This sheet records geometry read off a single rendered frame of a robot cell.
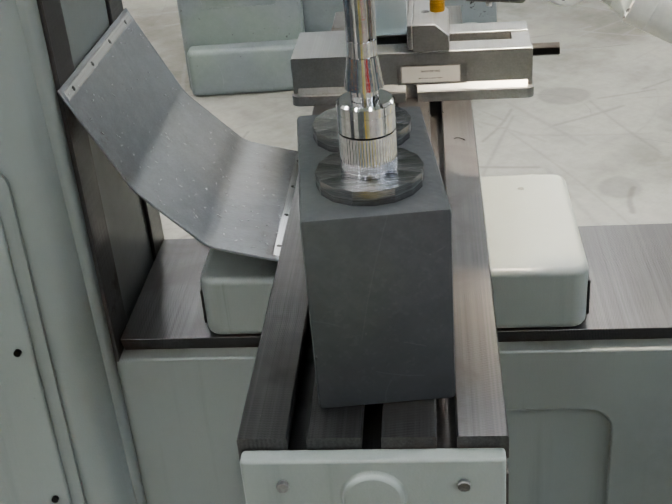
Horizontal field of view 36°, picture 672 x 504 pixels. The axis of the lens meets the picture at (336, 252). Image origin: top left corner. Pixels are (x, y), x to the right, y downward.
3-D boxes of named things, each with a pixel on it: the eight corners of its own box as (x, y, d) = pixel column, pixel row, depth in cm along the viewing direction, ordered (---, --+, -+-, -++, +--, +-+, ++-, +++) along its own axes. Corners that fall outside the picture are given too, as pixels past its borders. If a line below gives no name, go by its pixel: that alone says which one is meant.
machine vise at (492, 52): (526, 61, 162) (528, -9, 157) (534, 97, 149) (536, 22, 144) (303, 70, 166) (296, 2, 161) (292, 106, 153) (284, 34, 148)
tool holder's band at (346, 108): (406, 109, 84) (406, 97, 83) (360, 126, 81) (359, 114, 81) (370, 94, 87) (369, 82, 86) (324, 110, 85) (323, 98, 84)
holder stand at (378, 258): (427, 270, 110) (420, 91, 101) (457, 398, 91) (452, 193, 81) (313, 280, 110) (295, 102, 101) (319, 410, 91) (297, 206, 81)
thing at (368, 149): (409, 167, 86) (406, 109, 84) (364, 185, 84) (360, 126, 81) (373, 150, 90) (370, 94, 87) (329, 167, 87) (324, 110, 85)
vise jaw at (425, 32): (448, 23, 159) (448, -3, 157) (449, 50, 148) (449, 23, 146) (409, 25, 160) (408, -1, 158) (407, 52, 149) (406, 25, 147)
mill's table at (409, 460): (462, 43, 195) (462, 1, 192) (513, 526, 89) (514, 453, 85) (339, 49, 198) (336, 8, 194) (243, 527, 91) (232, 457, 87)
